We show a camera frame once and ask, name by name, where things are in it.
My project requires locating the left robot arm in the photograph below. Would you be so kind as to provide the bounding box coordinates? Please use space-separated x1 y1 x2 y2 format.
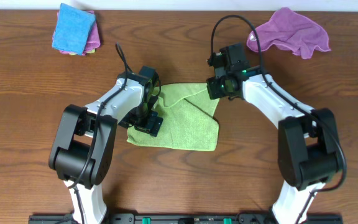
48 66 163 223

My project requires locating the purple crumpled cloth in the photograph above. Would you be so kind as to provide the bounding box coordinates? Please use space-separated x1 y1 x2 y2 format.
246 7 331 59

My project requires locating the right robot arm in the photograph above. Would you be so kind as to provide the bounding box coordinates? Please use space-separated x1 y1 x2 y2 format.
207 44 344 223

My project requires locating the green folded cloth bottom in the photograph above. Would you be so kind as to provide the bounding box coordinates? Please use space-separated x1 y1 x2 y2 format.
68 49 96 56

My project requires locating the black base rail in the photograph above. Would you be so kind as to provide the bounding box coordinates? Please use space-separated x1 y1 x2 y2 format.
28 213 344 224

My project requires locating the blue folded cloth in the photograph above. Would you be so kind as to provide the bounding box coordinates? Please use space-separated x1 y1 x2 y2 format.
52 3 96 54

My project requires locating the purple folded cloth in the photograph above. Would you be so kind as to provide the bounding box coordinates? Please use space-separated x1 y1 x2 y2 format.
60 21 101 54

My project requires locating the green microfiber cloth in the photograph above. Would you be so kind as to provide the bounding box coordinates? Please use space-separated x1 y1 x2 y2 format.
127 83 219 152

